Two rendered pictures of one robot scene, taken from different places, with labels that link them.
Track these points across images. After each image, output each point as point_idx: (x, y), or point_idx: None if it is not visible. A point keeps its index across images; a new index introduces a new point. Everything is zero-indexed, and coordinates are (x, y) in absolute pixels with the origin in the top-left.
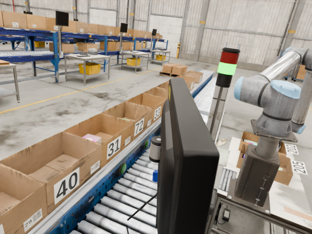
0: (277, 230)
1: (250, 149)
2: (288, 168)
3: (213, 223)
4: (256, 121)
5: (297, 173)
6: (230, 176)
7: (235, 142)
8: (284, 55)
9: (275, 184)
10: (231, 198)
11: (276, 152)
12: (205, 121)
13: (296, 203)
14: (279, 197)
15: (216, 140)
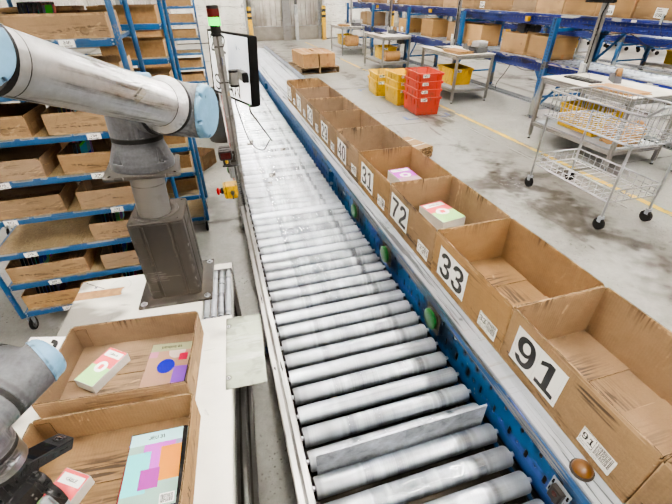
0: None
1: (180, 208)
2: (54, 390)
3: None
4: (172, 154)
5: (20, 419)
6: (212, 302)
7: (215, 470)
8: (31, 38)
9: None
10: (206, 261)
11: (128, 224)
12: None
13: (90, 312)
14: (121, 308)
15: (284, 427)
